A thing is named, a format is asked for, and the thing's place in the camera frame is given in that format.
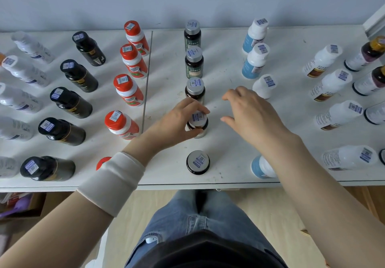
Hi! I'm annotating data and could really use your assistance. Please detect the person's left hand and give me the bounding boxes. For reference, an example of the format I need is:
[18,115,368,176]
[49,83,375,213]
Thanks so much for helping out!
[126,97,211,165]

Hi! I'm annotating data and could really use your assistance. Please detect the person's right hand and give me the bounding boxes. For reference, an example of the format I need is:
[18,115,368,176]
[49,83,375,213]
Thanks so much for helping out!
[221,86,302,160]

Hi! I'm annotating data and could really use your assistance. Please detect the silver cap green bottle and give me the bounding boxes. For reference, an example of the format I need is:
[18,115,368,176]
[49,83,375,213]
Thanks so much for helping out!
[184,19,202,52]
[185,77,206,104]
[185,110,209,139]
[186,150,211,175]
[184,46,204,79]

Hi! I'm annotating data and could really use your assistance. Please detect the white cap blue bottle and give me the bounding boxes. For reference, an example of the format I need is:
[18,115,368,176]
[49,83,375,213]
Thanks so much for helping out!
[252,74,278,99]
[251,155,277,180]
[241,43,271,80]
[242,18,269,54]

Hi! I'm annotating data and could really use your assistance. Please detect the white metal shelf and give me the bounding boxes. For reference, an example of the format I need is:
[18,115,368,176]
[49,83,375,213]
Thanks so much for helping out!
[0,5,385,193]

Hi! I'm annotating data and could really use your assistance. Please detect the black bottle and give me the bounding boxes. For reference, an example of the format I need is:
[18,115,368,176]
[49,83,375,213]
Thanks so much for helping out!
[49,86,93,119]
[60,59,99,93]
[38,117,87,147]
[20,156,76,182]
[72,31,106,67]

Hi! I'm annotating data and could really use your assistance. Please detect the person's left forearm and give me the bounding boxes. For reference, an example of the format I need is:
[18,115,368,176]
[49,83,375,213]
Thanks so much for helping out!
[0,144,151,268]

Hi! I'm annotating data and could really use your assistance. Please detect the person's right forearm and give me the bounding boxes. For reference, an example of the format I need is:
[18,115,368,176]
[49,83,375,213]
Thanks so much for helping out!
[264,134,385,268]

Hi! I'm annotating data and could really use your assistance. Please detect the row of red-capped orange bottles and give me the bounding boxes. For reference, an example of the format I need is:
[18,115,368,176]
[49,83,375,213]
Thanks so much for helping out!
[0,30,154,187]

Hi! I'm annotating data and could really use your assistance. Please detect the person's blue jeans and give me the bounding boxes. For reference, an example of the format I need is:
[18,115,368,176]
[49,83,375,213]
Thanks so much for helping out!
[125,189,289,268]

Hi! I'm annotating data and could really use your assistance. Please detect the person's black shirt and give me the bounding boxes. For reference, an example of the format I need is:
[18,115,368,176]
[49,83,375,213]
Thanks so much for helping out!
[132,230,289,268]

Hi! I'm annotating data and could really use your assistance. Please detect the white knit wristband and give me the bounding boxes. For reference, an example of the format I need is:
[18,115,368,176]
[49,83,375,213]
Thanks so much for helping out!
[77,152,146,218]

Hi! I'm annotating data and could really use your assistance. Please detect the brown cardboard box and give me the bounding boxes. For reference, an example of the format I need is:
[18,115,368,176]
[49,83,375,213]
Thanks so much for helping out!
[0,192,47,221]

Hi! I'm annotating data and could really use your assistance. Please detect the purple bag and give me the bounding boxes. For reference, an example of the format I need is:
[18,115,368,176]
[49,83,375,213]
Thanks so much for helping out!
[0,197,34,219]

